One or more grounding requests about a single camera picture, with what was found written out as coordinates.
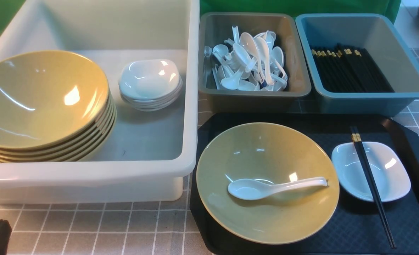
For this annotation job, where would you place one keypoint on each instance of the yellow noodle bowl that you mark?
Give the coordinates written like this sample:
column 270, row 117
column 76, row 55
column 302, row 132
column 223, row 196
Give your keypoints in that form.
column 272, row 154

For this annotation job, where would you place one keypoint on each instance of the white ceramic soup spoon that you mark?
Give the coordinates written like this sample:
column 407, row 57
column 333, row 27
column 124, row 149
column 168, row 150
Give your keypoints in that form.
column 250, row 189

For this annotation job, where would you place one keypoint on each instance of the black chopstick pair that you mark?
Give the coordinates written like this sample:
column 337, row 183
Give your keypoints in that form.
column 357, row 142

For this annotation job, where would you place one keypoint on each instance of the white square sauce dish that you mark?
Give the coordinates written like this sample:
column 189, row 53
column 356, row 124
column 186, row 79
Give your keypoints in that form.
column 389, row 173

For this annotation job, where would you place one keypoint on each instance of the large white plastic tub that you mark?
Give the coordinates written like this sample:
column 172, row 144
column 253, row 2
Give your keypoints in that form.
column 148, row 154

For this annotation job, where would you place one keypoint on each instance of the stack of white dishes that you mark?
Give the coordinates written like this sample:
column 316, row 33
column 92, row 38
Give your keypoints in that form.
column 150, row 85

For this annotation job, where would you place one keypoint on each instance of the pile of white spoons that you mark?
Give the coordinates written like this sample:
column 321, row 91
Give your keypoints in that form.
column 234, row 67

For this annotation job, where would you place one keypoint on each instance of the pile of black chopsticks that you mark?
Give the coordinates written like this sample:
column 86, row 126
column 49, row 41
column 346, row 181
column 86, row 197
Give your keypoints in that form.
column 345, row 68

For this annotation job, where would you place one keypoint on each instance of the blue plastic chopstick bin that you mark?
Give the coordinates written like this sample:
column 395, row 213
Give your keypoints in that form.
column 374, row 33

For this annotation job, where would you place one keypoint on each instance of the stack of yellow bowls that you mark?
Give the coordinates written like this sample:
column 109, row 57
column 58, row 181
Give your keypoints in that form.
column 55, row 106

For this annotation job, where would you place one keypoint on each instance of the black serving tray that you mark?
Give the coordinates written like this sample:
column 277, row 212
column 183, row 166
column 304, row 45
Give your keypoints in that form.
column 355, row 227

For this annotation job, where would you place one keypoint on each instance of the green backdrop board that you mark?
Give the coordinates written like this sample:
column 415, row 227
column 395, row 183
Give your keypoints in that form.
column 294, row 8

